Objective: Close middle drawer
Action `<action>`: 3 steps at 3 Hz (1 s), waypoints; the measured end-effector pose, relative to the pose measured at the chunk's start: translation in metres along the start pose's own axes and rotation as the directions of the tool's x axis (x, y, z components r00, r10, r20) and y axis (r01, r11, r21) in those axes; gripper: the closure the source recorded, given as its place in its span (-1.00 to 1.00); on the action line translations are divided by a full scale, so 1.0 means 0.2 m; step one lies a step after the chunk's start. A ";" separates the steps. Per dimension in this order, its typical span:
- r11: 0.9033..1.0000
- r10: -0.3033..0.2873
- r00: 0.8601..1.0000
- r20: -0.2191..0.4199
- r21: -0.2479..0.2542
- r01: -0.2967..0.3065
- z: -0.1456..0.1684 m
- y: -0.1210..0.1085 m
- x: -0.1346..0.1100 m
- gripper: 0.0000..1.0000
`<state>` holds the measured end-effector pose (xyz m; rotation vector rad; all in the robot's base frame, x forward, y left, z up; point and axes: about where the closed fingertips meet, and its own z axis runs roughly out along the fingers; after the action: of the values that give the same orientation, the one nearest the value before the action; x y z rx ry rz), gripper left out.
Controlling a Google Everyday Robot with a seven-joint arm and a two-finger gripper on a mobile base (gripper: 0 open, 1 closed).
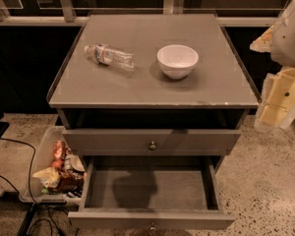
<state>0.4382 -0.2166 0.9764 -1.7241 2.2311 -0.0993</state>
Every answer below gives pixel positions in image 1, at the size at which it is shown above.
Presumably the grey drawer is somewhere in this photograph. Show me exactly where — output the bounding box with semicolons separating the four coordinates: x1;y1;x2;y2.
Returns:
69;156;234;230
63;129;240;156

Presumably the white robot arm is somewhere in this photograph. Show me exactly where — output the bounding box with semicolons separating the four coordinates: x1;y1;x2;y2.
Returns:
250;0;295;131

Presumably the grey top drawer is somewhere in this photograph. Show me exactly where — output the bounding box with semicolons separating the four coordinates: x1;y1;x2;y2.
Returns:
63;129;240;156

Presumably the grey drawer cabinet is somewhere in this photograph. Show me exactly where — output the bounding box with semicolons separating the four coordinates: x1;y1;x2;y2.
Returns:
46;13;263;169

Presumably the white bowl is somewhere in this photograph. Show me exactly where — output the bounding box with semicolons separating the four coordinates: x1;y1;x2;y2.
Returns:
156;44;199;80

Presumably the clear plastic water bottle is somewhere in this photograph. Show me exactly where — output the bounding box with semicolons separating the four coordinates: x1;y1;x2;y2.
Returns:
85;43;135;72

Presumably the brown snack bag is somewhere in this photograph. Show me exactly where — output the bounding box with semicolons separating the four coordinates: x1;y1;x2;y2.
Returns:
57;171;84;192

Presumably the orange snack bag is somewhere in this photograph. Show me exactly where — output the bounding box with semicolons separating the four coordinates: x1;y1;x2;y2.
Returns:
53;141;66;160

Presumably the clear plastic storage bin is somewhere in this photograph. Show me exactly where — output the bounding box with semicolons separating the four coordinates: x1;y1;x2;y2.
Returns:
19;126;83;204

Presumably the yellow snack bag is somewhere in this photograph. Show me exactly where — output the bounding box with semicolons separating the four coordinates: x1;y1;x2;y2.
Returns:
32;167;60;188

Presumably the metal railing frame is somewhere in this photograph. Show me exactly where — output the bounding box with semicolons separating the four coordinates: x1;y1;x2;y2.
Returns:
0;0;295;28

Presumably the black cable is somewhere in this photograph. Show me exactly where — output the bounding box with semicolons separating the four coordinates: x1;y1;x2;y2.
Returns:
0;135;70;236

